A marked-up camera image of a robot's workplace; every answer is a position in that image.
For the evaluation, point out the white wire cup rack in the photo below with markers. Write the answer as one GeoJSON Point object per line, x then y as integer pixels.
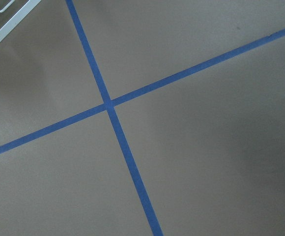
{"type": "Point", "coordinates": [12, 12]}

